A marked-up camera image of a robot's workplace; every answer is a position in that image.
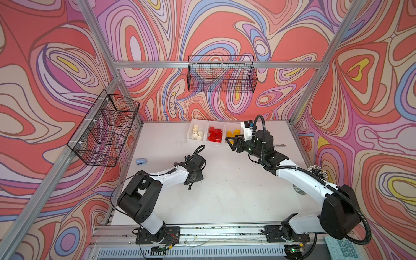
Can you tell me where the middle white plastic bin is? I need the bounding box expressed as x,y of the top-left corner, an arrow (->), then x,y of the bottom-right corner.
205,121 -> 225,146

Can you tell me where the left white plastic bin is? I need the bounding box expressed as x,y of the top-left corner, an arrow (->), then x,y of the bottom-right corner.
186,119 -> 208,145

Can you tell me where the red arch lego piece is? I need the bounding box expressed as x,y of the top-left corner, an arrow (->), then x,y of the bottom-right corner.
208,128 -> 223,143

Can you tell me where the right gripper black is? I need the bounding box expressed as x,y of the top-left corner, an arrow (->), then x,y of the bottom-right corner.
225,134 -> 264,159

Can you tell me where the right white plastic bin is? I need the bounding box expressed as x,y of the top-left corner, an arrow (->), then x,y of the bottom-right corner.
223,122 -> 243,138

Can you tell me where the teal calculator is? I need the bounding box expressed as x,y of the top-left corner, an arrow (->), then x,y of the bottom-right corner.
325,236 -> 361,260

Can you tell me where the black wire basket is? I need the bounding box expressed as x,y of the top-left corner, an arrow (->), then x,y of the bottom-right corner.
67,90 -> 140,167
187,54 -> 258,93

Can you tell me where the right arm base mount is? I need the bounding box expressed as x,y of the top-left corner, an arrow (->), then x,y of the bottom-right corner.
261,225 -> 310,260

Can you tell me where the black wire basket back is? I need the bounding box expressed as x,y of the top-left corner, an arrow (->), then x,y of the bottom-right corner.
187,54 -> 258,93

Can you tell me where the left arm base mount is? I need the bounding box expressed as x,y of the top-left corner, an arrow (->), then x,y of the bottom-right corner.
132,225 -> 181,260

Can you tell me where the cup of pens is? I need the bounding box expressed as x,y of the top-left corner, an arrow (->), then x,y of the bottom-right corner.
308,165 -> 328,181

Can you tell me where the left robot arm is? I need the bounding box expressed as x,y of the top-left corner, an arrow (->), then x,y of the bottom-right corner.
115,145 -> 206,236

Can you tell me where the white plastic bin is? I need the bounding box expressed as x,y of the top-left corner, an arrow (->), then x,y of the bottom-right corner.
186,119 -> 208,145
223,122 -> 243,138
205,121 -> 225,146

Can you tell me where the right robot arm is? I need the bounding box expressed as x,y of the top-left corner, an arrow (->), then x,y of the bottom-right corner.
225,130 -> 372,245

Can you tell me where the black wire basket left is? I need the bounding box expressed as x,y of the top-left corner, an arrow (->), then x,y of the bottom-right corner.
67,90 -> 140,167

